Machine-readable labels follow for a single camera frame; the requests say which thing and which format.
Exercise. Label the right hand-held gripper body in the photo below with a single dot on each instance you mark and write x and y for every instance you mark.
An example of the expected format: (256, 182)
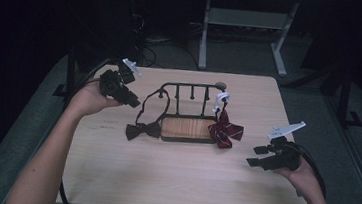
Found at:
(282, 157)

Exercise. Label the white metal desk frame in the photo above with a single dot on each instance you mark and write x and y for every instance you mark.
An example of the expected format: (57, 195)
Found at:
(244, 18)

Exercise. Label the person's right hand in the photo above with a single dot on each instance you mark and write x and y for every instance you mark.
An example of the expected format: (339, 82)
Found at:
(305, 179)

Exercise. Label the red striped bow tie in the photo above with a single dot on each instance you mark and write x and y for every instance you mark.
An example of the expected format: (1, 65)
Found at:
(223, 130)

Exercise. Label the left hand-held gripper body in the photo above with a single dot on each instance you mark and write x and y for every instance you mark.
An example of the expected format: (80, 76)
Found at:
(115, 85)

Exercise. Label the black rack with wooden tray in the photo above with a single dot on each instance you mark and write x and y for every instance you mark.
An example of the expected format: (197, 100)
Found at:
(186, 128)

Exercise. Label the person's left hand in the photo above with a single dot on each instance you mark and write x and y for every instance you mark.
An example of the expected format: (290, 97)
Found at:
(87, 99)

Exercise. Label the black metal stand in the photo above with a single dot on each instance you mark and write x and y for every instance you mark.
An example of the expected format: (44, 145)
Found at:
(70, 68)
(345, 97)

